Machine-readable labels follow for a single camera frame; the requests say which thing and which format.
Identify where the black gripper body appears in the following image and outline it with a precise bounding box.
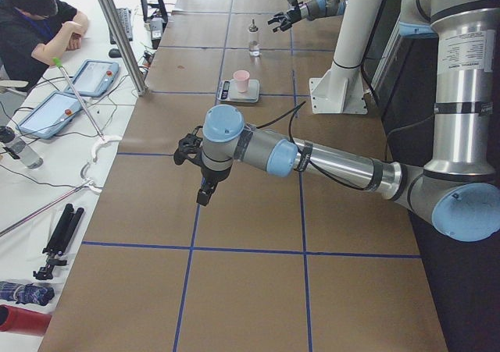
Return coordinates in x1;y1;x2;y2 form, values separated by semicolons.
201;165;231;185
285;5;307;23

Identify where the pink plastic cup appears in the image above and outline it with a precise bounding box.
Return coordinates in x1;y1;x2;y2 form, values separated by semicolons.
233;69;250;93

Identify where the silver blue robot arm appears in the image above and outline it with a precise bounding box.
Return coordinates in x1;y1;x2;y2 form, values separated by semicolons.
194;0;499;242
267;0;347;32

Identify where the silver digital kitchen scale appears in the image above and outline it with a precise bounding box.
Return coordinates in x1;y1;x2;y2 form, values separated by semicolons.
216;78;261;105

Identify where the metal rod white hook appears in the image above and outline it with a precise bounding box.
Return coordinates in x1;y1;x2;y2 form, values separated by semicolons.
1;162;103;237

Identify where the black device on desk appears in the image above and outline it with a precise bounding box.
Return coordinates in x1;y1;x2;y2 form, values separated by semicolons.
140;0;168;50

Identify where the black folded tripod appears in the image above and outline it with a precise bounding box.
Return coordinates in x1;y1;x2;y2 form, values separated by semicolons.
33;204;84;280

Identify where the blue teach pendant far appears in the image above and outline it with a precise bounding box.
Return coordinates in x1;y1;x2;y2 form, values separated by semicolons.
72;59;120;98

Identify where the blue teach pendant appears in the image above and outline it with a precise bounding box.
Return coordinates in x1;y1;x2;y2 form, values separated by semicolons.
72;59;120;98
18;91;81;139

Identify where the black keyboard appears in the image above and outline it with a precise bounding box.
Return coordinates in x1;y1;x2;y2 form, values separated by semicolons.
116;8;133;41

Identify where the black computer mouse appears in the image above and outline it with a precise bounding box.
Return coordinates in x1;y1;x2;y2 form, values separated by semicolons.
108;48;121;59

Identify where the blue teach pendant near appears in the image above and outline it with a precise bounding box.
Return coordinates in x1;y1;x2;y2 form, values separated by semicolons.
18;91;81;139

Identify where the clear water bottle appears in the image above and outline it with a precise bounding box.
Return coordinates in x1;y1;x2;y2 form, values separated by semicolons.
1;126;43;169

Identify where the metal rod green tip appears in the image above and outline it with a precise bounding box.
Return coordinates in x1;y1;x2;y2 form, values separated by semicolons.
52;57;122;162

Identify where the blue folded umbrella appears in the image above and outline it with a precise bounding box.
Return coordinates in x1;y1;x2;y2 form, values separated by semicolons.
1;281;55;306

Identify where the person in black shirt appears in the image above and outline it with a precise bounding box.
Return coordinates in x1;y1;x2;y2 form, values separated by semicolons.
1;0;89;93

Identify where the red cylinder bottle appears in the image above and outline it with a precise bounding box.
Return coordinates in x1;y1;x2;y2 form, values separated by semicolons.
1;305;52;336

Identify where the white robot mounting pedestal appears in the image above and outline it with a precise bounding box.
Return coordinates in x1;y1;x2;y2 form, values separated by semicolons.
309;0;383;114

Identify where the aluminium frame post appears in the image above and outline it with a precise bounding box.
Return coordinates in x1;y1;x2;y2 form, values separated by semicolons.
98;0;148;96

